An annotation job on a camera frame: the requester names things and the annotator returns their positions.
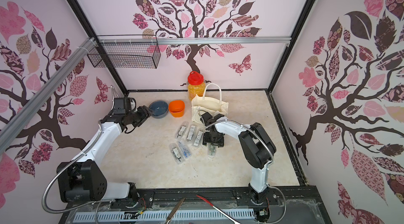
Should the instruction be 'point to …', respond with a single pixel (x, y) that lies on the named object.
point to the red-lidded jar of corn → (196, 84)
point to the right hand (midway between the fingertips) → (210, 144)
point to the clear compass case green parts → (211, 150)
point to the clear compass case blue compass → (184, 150)
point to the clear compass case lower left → (177, 153)
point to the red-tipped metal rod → (225, 215)
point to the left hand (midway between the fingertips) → (151, 116)
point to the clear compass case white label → (198, 138)
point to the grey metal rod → (174, 210)
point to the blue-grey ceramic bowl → (160, 108)
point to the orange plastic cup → (177, 108)
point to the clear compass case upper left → (181, 130)
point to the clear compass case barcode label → (191, 132)
